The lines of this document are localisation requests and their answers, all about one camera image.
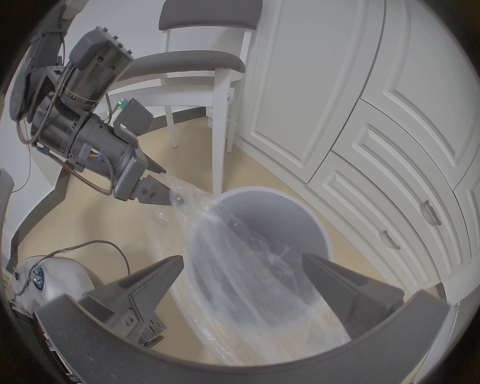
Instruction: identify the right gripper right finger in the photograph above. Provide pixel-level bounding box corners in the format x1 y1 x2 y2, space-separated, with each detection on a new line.
302 253 406 341

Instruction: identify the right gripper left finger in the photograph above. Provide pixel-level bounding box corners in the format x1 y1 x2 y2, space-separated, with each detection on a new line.
78 254 185 347

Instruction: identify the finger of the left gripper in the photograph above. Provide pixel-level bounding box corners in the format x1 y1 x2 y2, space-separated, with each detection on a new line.
137 144 166 176
131 175 178 208

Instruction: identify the clear plastic bag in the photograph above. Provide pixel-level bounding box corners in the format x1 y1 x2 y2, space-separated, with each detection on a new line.
140 176 353 366

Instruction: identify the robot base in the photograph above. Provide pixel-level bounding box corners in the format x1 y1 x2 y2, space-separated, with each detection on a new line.
5 255 107 327

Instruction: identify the white trash bin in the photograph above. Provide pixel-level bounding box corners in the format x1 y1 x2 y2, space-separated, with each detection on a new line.
185 186 334 338

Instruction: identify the white chair with grey cushions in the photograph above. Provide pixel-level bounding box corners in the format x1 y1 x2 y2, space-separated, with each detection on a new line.
101 0 263 196

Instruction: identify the white wardrobe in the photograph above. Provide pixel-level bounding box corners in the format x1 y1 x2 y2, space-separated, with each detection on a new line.
225 0 480 304

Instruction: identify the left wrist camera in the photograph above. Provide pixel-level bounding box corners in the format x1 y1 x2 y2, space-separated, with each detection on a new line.
112 98 154 142

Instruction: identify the black cable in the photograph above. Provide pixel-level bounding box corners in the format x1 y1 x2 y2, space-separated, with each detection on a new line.
37 241 131 280

